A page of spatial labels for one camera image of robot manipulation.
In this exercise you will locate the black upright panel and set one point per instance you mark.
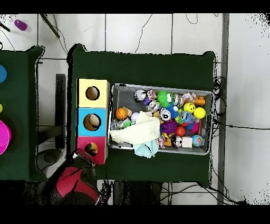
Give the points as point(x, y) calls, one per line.
point(60, 105)

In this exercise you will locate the blue plastic cup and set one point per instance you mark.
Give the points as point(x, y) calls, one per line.
point(2, 74)

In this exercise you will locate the dark green side table cloth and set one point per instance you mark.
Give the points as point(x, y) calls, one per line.
point(19, 84)

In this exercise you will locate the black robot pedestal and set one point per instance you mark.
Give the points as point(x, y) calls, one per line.
point(137, 192)

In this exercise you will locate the magenta plastic bowl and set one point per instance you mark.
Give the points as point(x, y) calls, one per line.
point(4, 137)

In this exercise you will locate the purple spiky ball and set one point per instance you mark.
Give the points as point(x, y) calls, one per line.
point(168, 126)

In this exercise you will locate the yellow smiley face ball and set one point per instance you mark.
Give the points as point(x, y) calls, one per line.
point(189, 107)

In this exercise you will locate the green fuzzy toy with eyes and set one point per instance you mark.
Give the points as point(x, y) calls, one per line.
point(162, 98)

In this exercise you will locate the black crushed soda can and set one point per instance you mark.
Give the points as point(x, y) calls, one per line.
point(165, 114)

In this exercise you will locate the black rod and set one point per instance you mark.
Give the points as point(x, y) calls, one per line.
point(49, 25)

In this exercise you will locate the wooden box with three holes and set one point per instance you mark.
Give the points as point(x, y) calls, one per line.
point(92, 103)

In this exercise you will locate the light teal cloth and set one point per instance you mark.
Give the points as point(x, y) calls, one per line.
point(145, 150)

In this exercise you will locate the silver crushed can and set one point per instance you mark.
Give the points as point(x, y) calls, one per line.
point(140, 95)

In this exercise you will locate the small white baseball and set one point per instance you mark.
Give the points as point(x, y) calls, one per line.
point(134, 116)

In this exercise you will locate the plain yellow ball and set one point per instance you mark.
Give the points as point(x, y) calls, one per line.
point(199, 113)

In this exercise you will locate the small orange basketball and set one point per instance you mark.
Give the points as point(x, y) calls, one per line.
point(121, 113)

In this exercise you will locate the tan brown plush toy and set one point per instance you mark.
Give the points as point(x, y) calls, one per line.
point(93, 147)

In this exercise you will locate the cream waffle cloth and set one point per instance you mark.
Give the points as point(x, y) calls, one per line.
point(141, 130)

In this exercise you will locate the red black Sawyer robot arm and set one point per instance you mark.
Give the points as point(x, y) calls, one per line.
point(73, 181)

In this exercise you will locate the shallow clear mesh bin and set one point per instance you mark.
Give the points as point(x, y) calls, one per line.
point(124, 99)

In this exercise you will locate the purple bottle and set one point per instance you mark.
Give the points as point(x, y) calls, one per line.
point(20, 25)

